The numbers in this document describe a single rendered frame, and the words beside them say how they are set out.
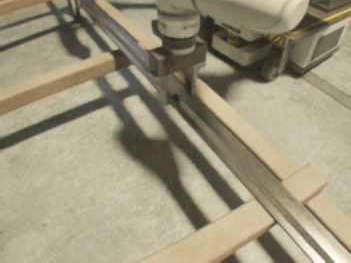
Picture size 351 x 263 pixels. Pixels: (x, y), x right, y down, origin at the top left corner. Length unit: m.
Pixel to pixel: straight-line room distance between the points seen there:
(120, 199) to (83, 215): 0.14
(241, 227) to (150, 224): 0.44
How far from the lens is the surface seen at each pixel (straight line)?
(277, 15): 0.39
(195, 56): 0.61
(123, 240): 0.87
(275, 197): 0.51
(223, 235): 0.48
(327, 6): 1.58
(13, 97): 0.97
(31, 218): 1.00
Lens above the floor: 0.81
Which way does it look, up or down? 46 degrees down
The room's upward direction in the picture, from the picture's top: straight up
